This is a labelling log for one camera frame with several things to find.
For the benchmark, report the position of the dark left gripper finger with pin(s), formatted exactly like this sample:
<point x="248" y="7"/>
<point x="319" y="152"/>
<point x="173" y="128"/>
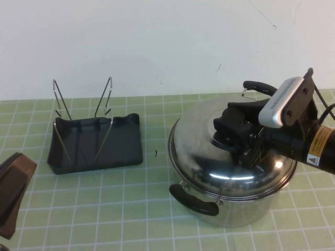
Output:
<point x="15" y="183"/>

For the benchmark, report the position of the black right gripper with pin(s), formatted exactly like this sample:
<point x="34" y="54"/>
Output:
<point x="280" y="141"/>

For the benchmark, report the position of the stainless steel pot lid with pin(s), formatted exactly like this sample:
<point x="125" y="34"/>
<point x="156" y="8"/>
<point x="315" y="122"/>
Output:
<point x="209" y="167"/>

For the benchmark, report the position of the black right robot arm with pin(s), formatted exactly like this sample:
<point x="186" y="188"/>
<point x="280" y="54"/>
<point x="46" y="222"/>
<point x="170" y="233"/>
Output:
<point x="327" y="149"/>

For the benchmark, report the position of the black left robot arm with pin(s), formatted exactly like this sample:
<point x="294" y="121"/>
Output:
<point x="2" y="248"/>

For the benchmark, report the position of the green checked tablecloth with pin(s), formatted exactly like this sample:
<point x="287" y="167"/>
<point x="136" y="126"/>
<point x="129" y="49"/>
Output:
<point x="104" y="209"/>

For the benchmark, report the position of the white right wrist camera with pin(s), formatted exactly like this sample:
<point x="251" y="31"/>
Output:
<point x="274" y="104"/>

